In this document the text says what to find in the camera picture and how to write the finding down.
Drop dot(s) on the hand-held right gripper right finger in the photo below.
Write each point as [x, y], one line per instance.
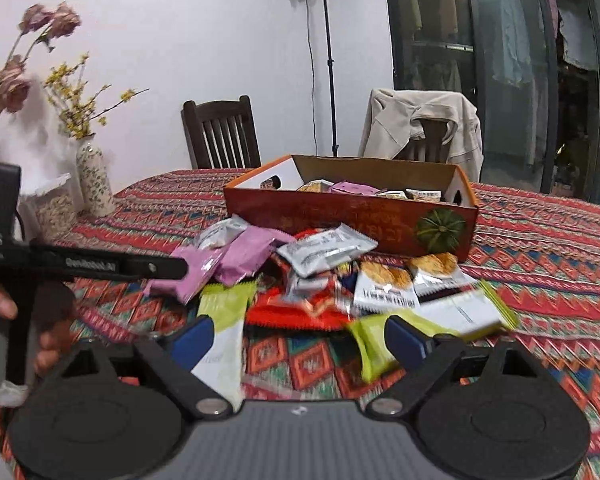
[405, 340]

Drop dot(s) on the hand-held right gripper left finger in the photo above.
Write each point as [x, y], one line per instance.
[195, 337]

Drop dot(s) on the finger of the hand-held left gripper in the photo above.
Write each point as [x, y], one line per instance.
[160, 266]

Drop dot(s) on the pink snack wrapper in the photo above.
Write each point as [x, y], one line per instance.
[195, 277]

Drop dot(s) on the pile of mixed snack packets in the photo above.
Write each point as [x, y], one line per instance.
[320, 255]

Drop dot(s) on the red cardboard box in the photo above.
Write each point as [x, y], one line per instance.
[330, 225]

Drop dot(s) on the person's left hand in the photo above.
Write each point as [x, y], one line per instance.
[57, 330]

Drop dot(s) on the glass jar of grain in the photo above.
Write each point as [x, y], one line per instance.
[55, 210]

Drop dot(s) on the small floral ceramic vase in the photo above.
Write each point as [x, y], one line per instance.
[96, 185]

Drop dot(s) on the yellow flower sprigs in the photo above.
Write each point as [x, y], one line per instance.
[80, 130]

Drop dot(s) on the red patterned tablecloth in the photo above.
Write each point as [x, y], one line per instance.
[530, 285]

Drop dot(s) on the dark wooden chair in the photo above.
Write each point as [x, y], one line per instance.
[220, 135]
[430, 140]

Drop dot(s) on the dried pink rose bouquet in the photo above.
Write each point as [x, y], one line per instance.
[65, 22]

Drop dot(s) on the beige jacket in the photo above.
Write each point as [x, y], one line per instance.
[395, 125]

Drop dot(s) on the sliding glass door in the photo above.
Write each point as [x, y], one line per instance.
[430, 85]

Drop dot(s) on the hanging light blue shirt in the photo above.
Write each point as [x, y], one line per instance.
[515, 35]

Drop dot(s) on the hanging white garment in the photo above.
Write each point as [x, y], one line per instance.
[577, 40]

